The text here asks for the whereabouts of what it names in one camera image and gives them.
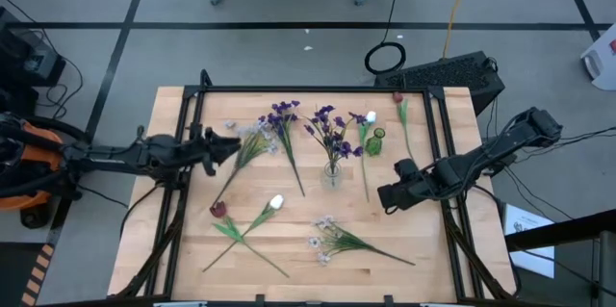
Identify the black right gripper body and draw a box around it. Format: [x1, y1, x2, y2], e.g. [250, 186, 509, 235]
[394, 157, 437, 201]

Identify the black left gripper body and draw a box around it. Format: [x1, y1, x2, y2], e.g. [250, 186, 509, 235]
[190, 122, 220, 177]

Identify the grey metal post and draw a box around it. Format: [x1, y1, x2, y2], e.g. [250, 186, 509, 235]
[596, 229, 616, 307]

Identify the white plastic container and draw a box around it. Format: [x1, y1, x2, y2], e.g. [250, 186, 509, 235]
[578, 21, 616, 92]

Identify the black equipment box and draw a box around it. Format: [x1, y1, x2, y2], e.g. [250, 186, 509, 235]
[0, 6, 67, 89]

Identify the orange and black machine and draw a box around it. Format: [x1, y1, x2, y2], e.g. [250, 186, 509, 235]
[0, 111, 90, 230]

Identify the green glass vase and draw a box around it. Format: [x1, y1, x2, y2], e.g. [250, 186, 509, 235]
[364, 127, 387, 158]

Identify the black coiled cable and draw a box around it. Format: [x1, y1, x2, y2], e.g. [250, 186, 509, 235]
[363, 0, 408, 76]

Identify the yellow cable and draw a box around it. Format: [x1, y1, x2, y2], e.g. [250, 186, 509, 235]
[441, 0, 478, 61]

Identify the white printed paper sheet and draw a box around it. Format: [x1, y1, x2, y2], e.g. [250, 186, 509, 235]
[501, 202, 556, 280]

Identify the white artificial tulip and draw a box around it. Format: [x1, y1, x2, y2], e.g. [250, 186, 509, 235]
[358, 110, 378, 204]
[201, 193, 286, 274]

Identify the black perforated computer case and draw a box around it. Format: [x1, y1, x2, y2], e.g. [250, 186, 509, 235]
[373, 50, 507, 117]

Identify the clear glass vase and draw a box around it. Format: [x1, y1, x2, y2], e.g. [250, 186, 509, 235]
[321, 161, 345, 191]

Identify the red artificial tulip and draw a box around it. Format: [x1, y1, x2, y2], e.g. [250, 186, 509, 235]
[209, 200, 292, 280]
[392, 90, 417, 162]

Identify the black aluminium table frame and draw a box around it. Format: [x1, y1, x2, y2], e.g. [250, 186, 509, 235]
[114, 68, 520, 307]

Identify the purple artificial flower bunch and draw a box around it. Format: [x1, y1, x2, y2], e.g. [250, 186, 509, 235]
[257, 99, 307, 199]
[302, 104, 369, 184]

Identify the black metal rail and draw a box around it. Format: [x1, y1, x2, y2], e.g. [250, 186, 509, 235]
[504, 207, 616, 253]

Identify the white artificial flower bunch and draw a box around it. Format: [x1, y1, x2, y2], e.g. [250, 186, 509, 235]
[211, 118, 281, 208]
[307, 214, 417, 268]

